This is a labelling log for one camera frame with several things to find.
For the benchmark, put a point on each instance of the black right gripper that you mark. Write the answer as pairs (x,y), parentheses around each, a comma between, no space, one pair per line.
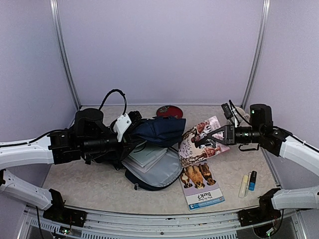
(229,138)

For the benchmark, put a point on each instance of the pink illustrated picture book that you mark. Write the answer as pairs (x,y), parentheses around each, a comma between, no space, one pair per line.
(196,146)

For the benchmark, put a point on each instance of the navy blue student backpack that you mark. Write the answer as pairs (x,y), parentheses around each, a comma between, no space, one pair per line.
(160,131)

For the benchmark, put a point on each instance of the blue white workbook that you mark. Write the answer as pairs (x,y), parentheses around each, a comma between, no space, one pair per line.
(200,187)

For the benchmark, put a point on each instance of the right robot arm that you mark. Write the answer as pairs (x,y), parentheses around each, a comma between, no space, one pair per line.
(279,142)

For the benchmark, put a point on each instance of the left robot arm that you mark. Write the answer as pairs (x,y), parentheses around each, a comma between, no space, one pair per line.
(86,139)

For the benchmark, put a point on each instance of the white cartoon mug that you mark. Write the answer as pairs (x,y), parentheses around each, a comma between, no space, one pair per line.
(245,115)

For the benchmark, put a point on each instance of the red floral round plate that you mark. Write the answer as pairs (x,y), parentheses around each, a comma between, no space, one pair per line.
(169,110)

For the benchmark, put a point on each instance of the white marker pen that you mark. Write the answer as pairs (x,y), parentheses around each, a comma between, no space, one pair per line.
(247,184)

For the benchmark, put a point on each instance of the blue capped black marker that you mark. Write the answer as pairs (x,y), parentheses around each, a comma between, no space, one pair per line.
(252,181)

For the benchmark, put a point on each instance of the cream highlighter pen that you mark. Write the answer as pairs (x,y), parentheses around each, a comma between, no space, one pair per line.
(243,186)

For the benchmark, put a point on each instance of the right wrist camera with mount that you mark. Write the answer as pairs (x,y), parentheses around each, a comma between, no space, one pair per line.
(231,114)

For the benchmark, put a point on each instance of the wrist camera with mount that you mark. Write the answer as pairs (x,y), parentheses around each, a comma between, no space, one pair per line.
(231,114)
(126,123)

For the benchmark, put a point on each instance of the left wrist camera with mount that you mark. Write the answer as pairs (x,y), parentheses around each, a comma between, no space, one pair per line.
(126,123)

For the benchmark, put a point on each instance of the right aluminium frame post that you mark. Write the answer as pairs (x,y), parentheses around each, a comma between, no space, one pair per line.
(257,52)

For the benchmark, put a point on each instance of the aluminium frame post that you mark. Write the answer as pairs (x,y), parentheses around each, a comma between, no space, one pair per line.
(257,52)
(63,53)

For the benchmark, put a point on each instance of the front aluminium rail base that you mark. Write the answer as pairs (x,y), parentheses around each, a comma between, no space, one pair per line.
(111,225)

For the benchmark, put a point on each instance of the left aluminium frame post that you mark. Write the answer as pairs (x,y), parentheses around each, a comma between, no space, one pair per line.
(63,53)

